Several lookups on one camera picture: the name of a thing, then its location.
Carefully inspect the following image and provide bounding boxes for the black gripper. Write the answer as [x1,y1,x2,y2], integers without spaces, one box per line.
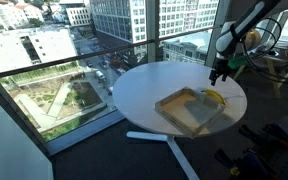
[208,57,233,87]

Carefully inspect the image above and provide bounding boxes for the yellow banana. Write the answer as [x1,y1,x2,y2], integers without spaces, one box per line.
[201,88,227,106]

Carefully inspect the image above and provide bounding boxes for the clear square glass tray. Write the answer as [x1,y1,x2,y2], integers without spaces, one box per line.
[154,86,226,138]

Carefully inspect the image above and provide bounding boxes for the round white table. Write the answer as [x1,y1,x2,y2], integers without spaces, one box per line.
[112,60,248,180]

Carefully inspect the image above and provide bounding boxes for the dark window mullion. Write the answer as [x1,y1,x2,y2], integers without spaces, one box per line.
[145,0,161,64]

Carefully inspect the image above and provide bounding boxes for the orange handled black clamp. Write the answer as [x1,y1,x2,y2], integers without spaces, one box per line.
[238,123,288,150]

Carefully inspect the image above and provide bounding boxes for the blue handled black clamp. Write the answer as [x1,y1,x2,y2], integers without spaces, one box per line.
[213,148,278,180]

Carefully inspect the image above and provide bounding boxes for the dark horizontal window rail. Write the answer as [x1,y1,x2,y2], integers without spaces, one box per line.
[0,24,222,81]

